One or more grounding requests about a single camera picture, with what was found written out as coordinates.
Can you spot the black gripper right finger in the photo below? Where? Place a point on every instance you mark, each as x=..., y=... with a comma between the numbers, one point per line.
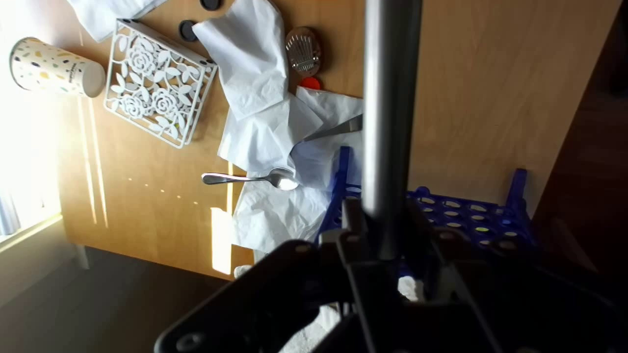
x=443, y=321

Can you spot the silver spoon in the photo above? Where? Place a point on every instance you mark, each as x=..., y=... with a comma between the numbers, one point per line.
x=278, y=178

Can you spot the crumpled white paper napkins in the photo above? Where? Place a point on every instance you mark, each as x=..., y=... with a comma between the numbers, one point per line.
x=272, y=127

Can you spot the wooden kalimba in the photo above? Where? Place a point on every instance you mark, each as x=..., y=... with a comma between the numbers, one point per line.
x=305, y=52

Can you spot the white floral napkin holder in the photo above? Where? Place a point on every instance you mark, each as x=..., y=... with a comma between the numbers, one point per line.
x=156, y=85

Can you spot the white dotted cup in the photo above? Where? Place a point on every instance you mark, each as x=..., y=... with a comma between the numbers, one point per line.
x=38, y=66

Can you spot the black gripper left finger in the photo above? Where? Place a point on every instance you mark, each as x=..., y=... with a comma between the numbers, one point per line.
x=354, y=262

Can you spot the spatula with silver handle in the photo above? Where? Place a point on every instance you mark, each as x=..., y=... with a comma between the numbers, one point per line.
x=388, y=223

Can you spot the blue connect four gameboard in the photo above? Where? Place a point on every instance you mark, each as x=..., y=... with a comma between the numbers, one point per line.
x=484, y=223

